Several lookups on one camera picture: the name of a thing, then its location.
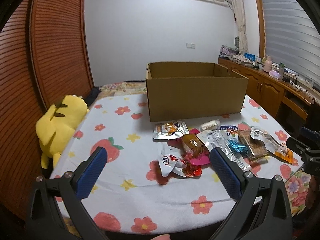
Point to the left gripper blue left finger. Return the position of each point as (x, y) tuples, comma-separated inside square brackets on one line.
[(89, 171)]

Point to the beige curtain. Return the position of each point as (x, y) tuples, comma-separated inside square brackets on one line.
[(239, 13)]

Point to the white floral bed sheet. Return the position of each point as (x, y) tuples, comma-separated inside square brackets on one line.
[(132, 193)]

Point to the pink bottle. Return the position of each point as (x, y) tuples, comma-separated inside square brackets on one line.
[(267, 64)]

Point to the brown cracker clear pack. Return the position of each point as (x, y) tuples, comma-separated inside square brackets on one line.
[(256, 148)]

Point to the small white fan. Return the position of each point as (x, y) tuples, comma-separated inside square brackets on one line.
[(237, 42)]

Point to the yellow plush toy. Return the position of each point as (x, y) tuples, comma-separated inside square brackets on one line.
[(56, 127)]

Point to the brown jelly snack pack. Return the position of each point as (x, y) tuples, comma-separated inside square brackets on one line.
[(192, 145)]

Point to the wooden sideboard cabinet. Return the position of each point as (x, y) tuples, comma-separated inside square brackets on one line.
[(291, 107)]

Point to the wooden louvered wardrobe door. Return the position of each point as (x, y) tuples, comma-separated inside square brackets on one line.
[(43, 58)]

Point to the window blind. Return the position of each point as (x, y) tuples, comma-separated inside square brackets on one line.
[(291, 38)]

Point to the wall switch plate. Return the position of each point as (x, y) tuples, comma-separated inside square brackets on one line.
[(190, 46)]

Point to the white blue walnut snack bag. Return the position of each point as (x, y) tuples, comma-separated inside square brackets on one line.
[(219, 138)]

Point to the white red snack bag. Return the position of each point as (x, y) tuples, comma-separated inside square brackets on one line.
[(171, 160)]

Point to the white roll candy packet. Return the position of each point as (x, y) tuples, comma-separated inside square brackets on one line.
[(211, 125)]

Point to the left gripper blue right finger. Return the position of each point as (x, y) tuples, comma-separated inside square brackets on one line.
[(228, 173)]

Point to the right hand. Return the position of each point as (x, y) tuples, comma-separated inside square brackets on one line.
[(313, 191)]

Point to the brown cardboard box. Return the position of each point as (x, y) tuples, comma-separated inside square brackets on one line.
[(188, 90)]

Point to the silver orange snack pouch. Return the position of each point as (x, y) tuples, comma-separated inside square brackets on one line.
[(170, 130)]

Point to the blue foil snack packet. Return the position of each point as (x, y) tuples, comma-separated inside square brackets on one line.
[(238, 147)]

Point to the clear orange snack pack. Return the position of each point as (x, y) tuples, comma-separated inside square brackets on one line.
[(279, 150)]

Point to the floral quilt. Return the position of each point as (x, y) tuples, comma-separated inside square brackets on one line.
[(122, 88)]

